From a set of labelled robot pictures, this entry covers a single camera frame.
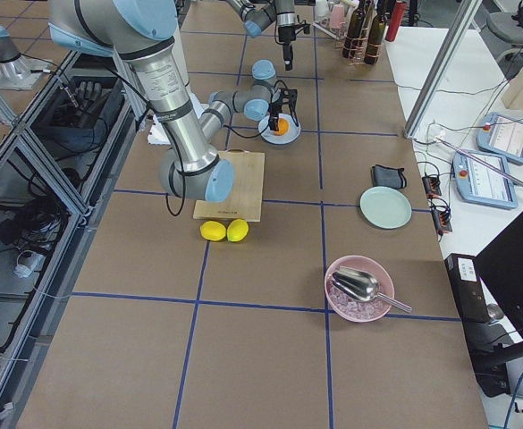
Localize blue teach pendant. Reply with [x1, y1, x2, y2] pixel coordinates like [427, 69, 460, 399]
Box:
[477, 113, 523, 164]
[452, 150, 519, 209]

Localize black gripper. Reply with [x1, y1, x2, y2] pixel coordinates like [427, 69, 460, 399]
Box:
[276, 25, 296, 71]

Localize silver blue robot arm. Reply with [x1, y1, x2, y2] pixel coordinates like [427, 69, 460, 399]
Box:
[226, 0, 298, 47]

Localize near blue teach pendant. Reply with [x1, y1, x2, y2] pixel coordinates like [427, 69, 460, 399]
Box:
[452, 150, 519, 209]

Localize light blue plate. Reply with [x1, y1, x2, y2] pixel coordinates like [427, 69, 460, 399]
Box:
[257, 114, 301, 145]

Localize black computer monitor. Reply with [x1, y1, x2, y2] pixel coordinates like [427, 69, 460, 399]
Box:
[475, 211, 523, 331]

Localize aluminium frame post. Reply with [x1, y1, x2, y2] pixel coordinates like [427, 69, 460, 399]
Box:
[403, 0, 482, 139]

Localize copper wire bottle rack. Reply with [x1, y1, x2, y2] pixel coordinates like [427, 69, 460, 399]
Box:
[342, 7, 375, 64]

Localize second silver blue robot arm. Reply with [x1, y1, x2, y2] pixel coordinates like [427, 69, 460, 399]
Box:
[49, 1, 296, 202]

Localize black desktop computer box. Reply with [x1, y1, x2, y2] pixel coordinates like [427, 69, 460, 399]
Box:
[444, 253, 523, 399]

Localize metal ice scoop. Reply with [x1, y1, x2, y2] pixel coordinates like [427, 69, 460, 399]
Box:
[332, 266, 412, 314]

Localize pink bowl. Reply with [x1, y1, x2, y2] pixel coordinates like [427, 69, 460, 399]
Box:
[325, 255, 394, 323]

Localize lower yellow lemon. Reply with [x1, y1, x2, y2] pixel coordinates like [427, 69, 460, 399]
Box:
[199, 220, 226, 242]

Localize dark wine bottle middle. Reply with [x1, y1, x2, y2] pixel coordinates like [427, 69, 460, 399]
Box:
[342, 0, 369, 59]

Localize far blue teach pendant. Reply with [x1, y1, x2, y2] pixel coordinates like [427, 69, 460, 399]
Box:
[477, 113, 523, 164]

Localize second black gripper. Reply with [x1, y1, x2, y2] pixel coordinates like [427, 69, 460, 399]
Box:
[268, 96, 283, 131]

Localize bamboo cutting board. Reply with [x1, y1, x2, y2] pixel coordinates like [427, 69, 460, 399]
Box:
[193, 150, 265, 223]

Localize light green plate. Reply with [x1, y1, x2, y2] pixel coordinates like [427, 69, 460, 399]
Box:
[359, 186, 412, 230]

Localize dark wine bottle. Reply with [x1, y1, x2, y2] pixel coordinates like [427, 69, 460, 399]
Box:
[364, 1, 387, 65]
[342, 0, 369, 59]

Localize red cylinder bottle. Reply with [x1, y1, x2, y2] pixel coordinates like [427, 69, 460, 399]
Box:
[384, 1, 407, 42]

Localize folded dark grey cloth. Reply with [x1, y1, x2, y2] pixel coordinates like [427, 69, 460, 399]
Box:
[371, 164, 407, 189]

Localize dark wine bottle upper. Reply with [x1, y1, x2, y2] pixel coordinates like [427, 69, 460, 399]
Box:
[364, 1, 387, 65]

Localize upper yellow lemon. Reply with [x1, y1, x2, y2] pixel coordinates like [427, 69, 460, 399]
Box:
[226, 219, 249, 242]

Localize pink cup on rack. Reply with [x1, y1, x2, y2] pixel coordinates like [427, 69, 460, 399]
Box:
[329, 4, 345, 29]

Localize yellow lemon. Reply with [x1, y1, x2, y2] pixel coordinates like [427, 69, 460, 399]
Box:
[199, 220, 226, 242]
[226, 219, 249, 242]

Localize orange mandarin fruit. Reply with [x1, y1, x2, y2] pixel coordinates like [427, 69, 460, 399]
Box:
[273, 117, 289, 136]

